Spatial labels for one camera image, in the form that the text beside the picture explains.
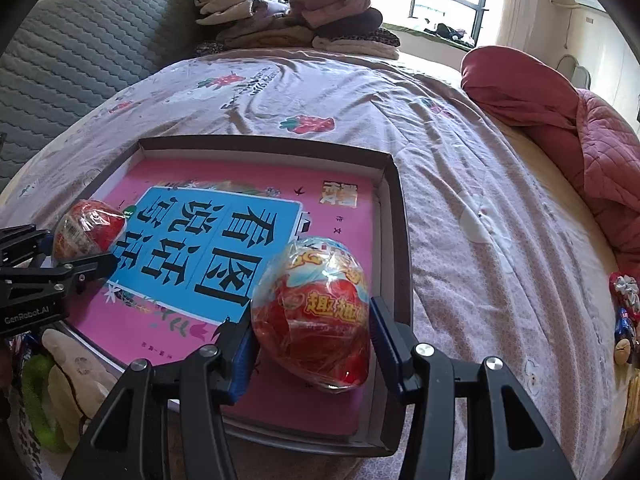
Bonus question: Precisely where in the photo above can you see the green fuzzy ring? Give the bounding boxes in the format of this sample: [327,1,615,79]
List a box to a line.
[19,353,68,455]

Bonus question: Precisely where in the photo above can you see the red surprise egg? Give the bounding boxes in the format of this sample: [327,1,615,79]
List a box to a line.
[250,236,370,392]

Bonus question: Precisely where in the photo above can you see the beige plush toy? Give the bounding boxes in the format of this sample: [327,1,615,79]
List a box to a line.
[41,328,116,450]

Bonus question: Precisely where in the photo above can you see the pink blue picture book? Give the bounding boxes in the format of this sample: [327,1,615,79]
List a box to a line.
[67,156,377,438]

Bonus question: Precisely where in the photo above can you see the pink strawberry bed sheet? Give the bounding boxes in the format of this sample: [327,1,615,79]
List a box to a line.
[1,49,626,479]

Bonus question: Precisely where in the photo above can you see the dark shallow cardboard box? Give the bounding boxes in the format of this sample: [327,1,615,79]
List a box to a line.
[54,134,414,458]

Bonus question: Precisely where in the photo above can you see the small toys at bed edge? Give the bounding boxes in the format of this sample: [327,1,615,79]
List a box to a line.
[608,272,639,366]

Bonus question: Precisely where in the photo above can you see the grey quilted headboard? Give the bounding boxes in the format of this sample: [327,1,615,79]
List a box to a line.
[1,0,198,184]

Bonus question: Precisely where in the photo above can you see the red quilted duvet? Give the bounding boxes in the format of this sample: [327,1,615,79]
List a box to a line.
[461,46,639,278]

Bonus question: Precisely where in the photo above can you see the pile of folded clothes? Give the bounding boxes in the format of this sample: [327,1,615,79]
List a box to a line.
[194,0,400,60]

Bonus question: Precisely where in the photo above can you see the white chair back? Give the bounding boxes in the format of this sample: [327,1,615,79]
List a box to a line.
[556,54,591,90]

